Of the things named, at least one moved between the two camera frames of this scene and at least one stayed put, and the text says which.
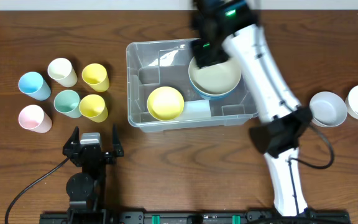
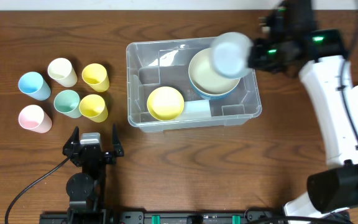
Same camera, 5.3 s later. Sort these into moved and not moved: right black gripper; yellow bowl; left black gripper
Moved: right black gripper
Not moved: yellow bowl; left black gripper
